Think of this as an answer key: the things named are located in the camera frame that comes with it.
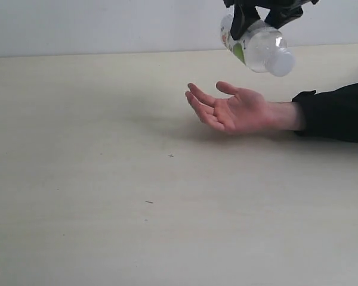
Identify small clear white-label bottle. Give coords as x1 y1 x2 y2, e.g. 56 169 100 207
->
220 14 295 77

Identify bare open human hand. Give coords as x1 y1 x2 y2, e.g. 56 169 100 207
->
186 82 304 135

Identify black sleeved forearm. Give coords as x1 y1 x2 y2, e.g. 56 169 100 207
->
292 83 358 143

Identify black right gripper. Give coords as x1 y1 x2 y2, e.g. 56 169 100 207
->
223 0 319 41

